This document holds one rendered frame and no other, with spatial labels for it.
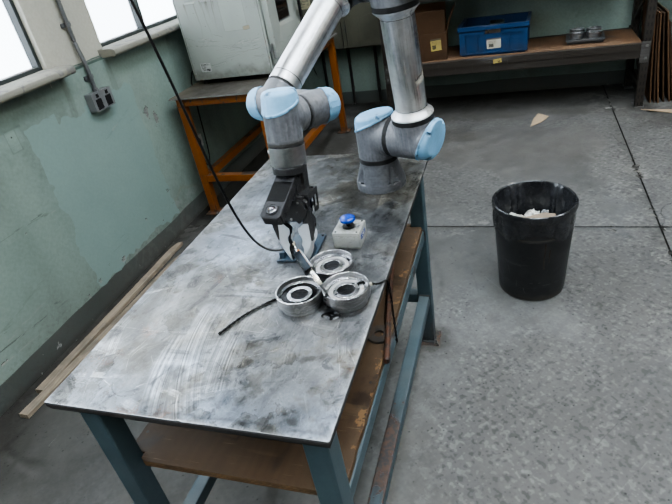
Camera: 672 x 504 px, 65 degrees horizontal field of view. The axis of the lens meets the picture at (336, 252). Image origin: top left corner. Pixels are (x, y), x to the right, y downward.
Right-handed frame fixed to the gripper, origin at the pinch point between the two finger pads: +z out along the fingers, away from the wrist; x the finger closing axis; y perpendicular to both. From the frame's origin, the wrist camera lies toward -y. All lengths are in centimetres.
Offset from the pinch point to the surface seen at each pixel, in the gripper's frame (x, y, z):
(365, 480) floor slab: -2, 18, 88
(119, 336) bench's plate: 38.3, -18.4, 12.8
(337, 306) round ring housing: -10.2, -6.5, 8.3
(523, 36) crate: -44, 351, -14
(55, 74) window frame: 149, 97, -36
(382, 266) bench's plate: -15.5, 12.2, 8.1
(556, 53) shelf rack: -67, 344, -1
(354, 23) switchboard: 92, 373, -35
